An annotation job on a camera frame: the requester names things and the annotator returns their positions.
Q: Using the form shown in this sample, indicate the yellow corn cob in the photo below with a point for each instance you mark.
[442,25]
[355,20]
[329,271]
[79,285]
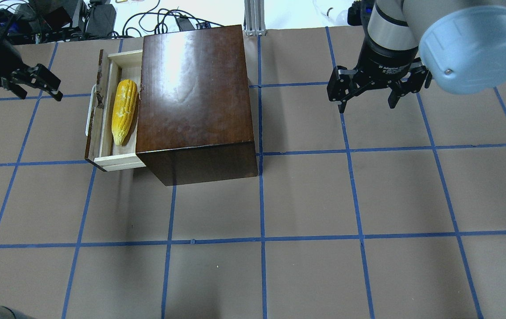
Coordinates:
[123,110]

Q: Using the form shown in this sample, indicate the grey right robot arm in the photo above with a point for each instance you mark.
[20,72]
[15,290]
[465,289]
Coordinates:
[460,44]

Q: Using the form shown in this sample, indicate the black power adapter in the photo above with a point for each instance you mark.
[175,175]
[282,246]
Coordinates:
[184,23]

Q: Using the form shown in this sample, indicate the dark brown wooden cabinet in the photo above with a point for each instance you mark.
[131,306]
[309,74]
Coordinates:
[194,115]

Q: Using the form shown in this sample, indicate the aluminium frame post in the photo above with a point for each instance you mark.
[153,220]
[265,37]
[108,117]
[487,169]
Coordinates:
[254,17]

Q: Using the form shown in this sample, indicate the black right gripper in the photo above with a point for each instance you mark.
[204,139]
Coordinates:
[383,64]

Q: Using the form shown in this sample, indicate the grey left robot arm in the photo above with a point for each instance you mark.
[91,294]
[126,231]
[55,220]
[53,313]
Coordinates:
[14,73]

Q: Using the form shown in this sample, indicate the light wood drawer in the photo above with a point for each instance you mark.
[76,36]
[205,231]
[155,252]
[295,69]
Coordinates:
[100,149]

